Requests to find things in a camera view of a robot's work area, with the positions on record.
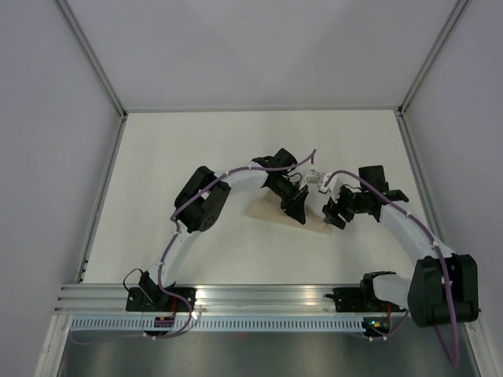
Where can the aluminium frame post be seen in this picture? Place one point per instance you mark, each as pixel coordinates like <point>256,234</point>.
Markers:
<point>441,39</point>
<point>79,35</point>

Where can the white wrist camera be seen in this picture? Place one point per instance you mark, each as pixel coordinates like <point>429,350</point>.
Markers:
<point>311,177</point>
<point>328,185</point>

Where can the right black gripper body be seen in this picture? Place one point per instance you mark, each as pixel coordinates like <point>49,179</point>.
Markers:
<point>350,203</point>

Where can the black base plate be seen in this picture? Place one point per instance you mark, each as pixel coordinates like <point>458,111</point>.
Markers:
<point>354,300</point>
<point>138,301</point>

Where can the aluminium mounting rail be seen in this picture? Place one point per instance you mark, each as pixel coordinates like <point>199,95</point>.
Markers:
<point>225,300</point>

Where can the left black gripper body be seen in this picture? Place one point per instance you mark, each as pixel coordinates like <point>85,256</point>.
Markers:
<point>286,192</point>

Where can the beige cloth napkin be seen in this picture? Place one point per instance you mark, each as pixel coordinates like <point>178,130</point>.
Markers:
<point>268,209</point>

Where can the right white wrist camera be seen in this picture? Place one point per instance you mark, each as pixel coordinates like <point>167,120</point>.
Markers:
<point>328,185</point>

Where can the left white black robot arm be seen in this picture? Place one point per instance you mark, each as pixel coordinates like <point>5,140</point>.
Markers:
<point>197,208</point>

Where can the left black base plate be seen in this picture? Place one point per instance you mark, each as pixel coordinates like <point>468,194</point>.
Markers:
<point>138,301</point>

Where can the left aluminium frame post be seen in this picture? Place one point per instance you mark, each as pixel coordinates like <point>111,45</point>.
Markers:
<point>79,35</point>

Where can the white slotted cable duct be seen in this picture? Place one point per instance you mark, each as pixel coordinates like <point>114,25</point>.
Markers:
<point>220,323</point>

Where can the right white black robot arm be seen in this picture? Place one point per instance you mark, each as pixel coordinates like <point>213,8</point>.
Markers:
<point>443,288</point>

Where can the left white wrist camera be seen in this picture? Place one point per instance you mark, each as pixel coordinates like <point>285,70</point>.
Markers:
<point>311,177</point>

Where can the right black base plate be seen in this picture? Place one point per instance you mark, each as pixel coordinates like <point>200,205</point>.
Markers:
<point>354,300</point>

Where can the right aluminium frame post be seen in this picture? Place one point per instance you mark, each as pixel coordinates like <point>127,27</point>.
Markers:
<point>441,39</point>

